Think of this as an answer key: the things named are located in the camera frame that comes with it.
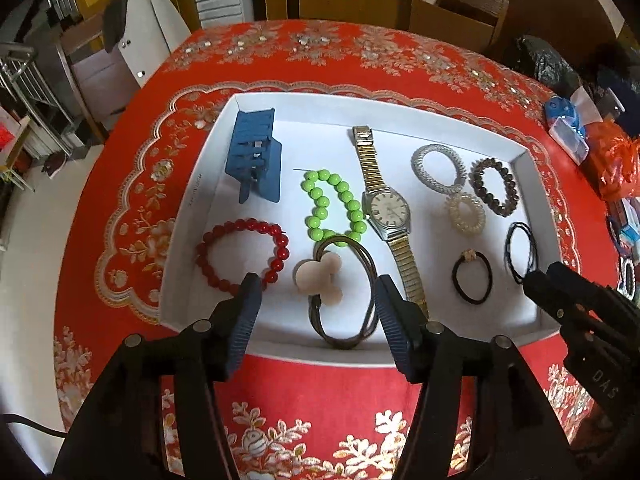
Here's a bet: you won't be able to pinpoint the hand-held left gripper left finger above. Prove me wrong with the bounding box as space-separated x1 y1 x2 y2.
52 272 263 480

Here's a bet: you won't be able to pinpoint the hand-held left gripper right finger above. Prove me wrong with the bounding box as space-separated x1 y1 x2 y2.
374 275 573 480

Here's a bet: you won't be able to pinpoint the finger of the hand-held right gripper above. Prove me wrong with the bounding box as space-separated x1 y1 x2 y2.
523 270 596 331
546 261 640 323

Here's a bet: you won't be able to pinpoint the white rectangular tray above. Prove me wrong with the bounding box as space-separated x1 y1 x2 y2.
159 91 563 367

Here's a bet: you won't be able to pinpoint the thin black hair tie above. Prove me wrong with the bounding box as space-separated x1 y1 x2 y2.
504 222 538 285

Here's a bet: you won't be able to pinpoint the brown hair tie beige balls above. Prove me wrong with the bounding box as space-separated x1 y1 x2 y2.
293 236 378 350

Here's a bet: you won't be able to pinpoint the black hair tie gold bead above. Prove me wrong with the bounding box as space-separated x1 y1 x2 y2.
452 249 494 306

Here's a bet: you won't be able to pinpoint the red bead bracelet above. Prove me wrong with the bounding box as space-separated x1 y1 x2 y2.
195 218 291 295

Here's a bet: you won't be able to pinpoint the gold metal band wristwatch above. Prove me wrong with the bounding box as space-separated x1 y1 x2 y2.
351 126 430 318

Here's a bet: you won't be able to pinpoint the clear spiral hair tie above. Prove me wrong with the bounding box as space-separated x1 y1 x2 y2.
444 192 487 236

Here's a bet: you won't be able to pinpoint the silver mesh bracelet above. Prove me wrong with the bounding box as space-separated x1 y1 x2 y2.
411 144 466 195

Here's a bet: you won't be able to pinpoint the green bead bracelet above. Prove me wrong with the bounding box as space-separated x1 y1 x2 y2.
301 170 366 247

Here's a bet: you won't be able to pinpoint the orange plastic bag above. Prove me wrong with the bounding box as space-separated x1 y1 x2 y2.
582 120 640 201

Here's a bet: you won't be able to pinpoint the blue plastic packet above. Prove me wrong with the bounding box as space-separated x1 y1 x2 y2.
544 95 591 163

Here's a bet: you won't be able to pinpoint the blue hair claw clip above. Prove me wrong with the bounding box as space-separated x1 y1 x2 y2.
225 107 282 205

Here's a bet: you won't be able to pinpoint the black plastic bag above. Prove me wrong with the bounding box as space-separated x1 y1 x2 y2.
515 35 583 98

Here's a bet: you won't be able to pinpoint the dark slipper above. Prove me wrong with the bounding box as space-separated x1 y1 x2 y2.
42 152 68 178

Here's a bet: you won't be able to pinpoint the round brown wooden panel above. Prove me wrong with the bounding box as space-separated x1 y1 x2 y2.
455 0 626 56

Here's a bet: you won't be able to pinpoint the chair with brown seat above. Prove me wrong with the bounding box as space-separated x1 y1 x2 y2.
55 10 146 136

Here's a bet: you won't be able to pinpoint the white jacket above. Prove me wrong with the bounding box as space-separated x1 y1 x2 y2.
102 0 193 91

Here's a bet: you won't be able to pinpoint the metal railing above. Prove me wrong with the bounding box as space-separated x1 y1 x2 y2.
0 40 76 161

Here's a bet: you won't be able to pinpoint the brown bead bracelet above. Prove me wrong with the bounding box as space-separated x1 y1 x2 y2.
469 157 518 218

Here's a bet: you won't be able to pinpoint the black cable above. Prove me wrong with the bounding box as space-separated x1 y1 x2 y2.
0 412 68 436

